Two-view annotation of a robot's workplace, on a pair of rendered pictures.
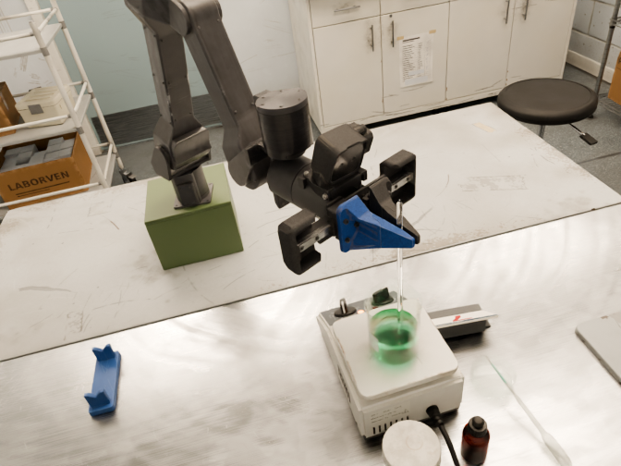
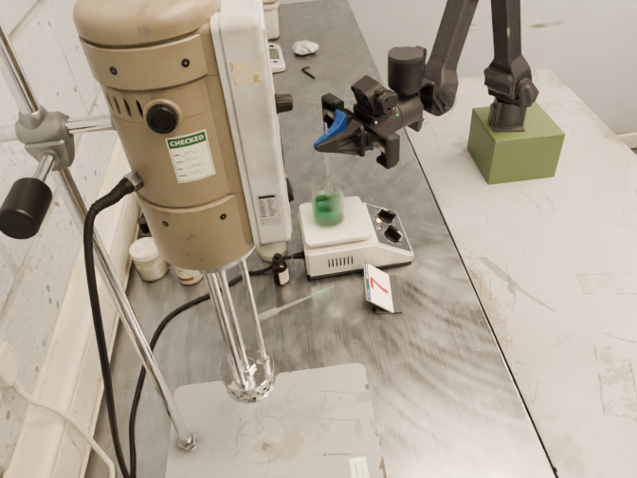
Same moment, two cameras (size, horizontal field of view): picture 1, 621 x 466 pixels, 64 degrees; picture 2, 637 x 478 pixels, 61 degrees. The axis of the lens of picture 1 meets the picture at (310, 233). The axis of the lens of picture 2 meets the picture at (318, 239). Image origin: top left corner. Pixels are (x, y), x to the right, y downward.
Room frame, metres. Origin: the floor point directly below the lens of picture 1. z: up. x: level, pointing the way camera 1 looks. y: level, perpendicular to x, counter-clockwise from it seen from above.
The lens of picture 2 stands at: (0.42, -0.85, 1.63)
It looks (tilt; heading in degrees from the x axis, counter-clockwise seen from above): 42 degrees down; 96
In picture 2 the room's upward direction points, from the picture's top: 6 degrees counter-clockwise
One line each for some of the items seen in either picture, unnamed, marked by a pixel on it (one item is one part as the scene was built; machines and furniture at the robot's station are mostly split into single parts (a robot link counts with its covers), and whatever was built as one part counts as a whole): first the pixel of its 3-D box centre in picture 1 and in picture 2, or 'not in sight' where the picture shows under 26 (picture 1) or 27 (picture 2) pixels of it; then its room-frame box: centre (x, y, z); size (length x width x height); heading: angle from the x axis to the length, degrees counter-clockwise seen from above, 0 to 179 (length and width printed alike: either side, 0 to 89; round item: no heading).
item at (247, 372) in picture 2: not in sight; (233, 318); (0.28, -0.46, 1.17); 0.07 x 0.07 x 0.25
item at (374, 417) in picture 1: (384, 351); (348, 236); (0.41, -0.07, 0.94); 0.22 x 0.13 x 0.08; 10
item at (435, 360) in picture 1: (392, 345); (334, 220); (0.38, -0.08, 0.98); 0.12 x 0.12 x 0.01; 10
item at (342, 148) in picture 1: (338, 155); (374, 99); (0.46, -0.04, 1.21); 0.07 x 0.06 x 0.07; 125
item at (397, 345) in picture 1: (394, 324); (329, 203); (0.38, -0.08, 1.03); 0.07 x 0.06 x 0.08; 159
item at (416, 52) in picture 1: (416, 59); not in sight; (2.88, -0.78, 0.40); 0.24 x 0.01 x 0.30; 98
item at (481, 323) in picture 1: (456, 315); (382, 286); (0.46, -0.19, 0.92); 0.09 x 0.06 x 0.04; 92
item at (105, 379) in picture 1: (102, 376); not in sight; (0.46, 0.32, 0.92); 0.10 x 0.03 x 0.04; 7
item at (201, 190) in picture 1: (188, 182); (507, 111); (0.75, 0.19, 1.04); 0.07 x 0.07 x 0.06; 89
